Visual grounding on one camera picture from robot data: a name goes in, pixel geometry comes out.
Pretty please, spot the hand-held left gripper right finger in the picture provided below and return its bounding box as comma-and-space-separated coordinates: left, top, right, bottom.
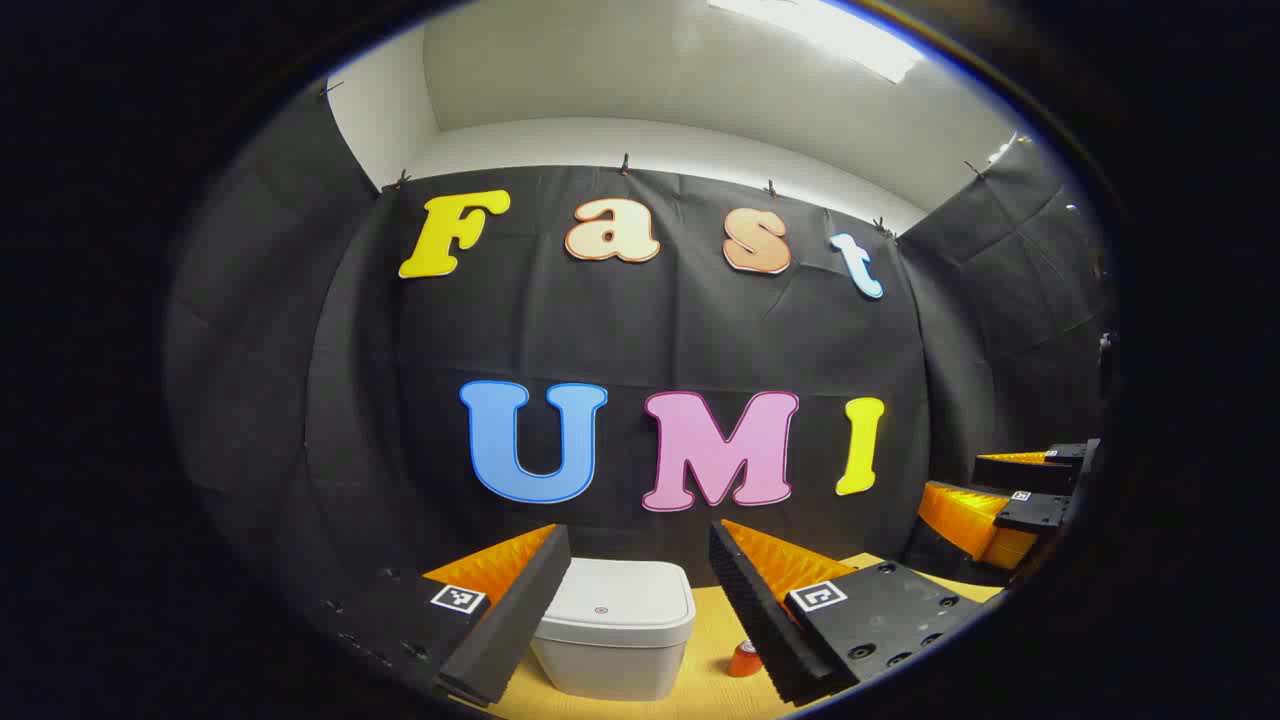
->
708, 518, 1006, 708

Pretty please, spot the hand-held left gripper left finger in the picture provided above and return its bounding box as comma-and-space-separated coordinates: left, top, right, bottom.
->
305, 524, 572, 709

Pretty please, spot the white desktop garbage bin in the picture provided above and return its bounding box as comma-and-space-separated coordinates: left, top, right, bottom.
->
528, 558, 697, 703

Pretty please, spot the wooden desktop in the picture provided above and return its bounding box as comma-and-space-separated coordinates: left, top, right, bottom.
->
488, 552, 1006, 720

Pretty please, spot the black backdrop cloth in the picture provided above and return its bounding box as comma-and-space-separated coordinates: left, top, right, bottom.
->
165, 85, 1116, 641

